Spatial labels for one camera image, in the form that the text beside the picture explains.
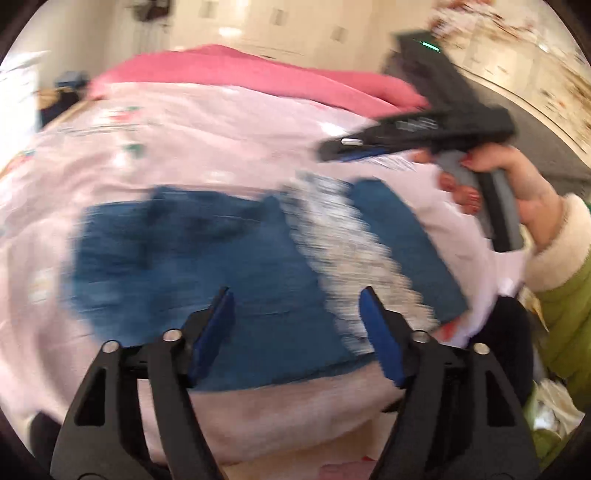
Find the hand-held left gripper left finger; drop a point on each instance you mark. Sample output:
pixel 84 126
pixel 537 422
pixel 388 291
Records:
pixel 212 334

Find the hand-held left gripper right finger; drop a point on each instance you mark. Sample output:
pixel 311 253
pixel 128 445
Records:
pixel 383 339

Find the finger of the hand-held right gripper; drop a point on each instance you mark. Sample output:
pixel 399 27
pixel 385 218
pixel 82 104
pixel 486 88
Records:
pixel 355 145

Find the blue denim pants lace trim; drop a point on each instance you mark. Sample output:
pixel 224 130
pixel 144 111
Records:
pixel 258 258

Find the person's right forearm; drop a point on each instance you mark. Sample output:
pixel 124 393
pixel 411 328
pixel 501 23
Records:
pixel 568 314

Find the person's right hand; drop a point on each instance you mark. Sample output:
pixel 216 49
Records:
pixel 531 184

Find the grey quilted headboard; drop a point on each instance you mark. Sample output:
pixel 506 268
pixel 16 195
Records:
pixel 545 134

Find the dark cloth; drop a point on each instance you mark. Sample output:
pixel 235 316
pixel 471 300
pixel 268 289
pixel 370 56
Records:
pixel 508 341

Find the pink quilt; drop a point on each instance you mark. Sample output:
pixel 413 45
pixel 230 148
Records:
pixel 231 69

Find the pink printed bed sheet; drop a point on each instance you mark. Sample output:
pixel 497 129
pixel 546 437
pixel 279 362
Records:
pixel 207 138

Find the white wardrobe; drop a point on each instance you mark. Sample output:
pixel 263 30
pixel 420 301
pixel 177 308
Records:
pixel 277 18

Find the hanging bags on hooks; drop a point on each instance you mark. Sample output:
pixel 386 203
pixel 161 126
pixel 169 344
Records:
pixel 152 9

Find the blue folded cloth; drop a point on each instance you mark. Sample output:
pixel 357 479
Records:
pixel 70 79

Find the white drawer cabinet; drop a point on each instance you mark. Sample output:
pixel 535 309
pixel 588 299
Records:
pixel 23 83

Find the tree blossom wall painting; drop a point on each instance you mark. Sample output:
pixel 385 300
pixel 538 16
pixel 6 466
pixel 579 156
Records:
pixel 531 64

